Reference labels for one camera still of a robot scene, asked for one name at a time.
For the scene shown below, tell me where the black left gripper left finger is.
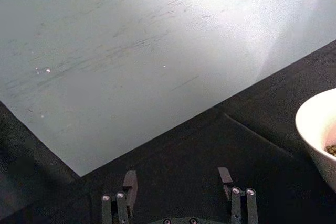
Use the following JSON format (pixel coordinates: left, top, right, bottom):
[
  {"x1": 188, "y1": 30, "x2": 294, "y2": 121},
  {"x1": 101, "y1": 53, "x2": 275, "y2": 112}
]
[{"x1": 101, "y1": 170, "x2": 139, "y2": 224}]

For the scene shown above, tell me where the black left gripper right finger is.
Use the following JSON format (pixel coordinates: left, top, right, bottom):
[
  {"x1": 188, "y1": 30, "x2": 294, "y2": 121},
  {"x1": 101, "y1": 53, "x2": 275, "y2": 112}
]
[{"x1": 217, "y1": 167, "x2": 259, "y2": 224}]

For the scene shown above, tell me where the black table cloth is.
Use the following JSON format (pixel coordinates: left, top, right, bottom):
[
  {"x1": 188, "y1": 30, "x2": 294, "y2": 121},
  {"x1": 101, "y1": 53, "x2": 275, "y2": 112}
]
[{"x1": 0, "y1": 39, "x2": 336, "y2": 224}]

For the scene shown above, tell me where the white bowl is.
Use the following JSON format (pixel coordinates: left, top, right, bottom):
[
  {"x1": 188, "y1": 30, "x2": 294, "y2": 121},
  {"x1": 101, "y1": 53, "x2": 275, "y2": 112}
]
[{"x1": 295, "y1": 88, "x2": 336, "y2": 193}]

